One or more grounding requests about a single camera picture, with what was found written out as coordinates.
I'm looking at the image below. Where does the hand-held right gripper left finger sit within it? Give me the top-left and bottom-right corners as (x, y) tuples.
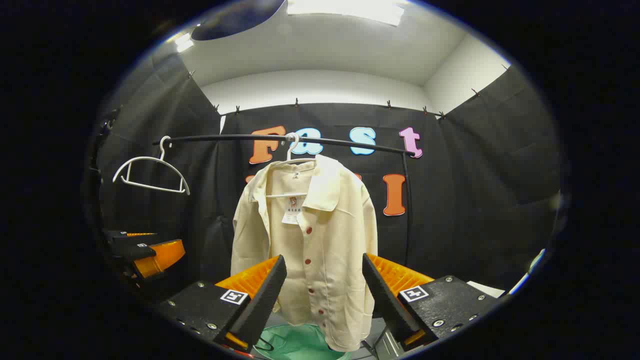
(157, 254), (289, 353)

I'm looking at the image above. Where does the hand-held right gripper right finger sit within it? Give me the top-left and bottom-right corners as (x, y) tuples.
(361, 252), (503, 351)

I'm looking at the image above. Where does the green laundry hamper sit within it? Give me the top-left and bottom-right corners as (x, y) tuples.
(252, 324), (353, 360)

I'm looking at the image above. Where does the cream button shirt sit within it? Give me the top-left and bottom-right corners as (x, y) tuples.
(230, 154), (379, 352)

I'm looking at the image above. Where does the white clothes hanger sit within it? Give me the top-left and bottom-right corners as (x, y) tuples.
(265, 132), (317, 200)
(112, 136), (191, 196)

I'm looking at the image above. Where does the black backdrop cloth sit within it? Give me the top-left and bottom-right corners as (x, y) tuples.
(92, 52), (563, 301)

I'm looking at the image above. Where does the row of small backdrop clips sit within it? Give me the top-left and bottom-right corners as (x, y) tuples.
(187, 64), (512, 121)

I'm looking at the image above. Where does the dark round ceiling fixture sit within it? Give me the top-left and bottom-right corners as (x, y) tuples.
(190, 0), (286, 42)

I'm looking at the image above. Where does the rectangular ceiling light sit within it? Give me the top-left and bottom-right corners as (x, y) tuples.
(286, 0), (406, 27)

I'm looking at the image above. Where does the black stand with cables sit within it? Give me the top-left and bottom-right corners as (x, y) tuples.
(89, 105), (122, 176)

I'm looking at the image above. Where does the black clothes rack rail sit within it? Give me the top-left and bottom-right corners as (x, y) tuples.
(151, 133), (417, 268)

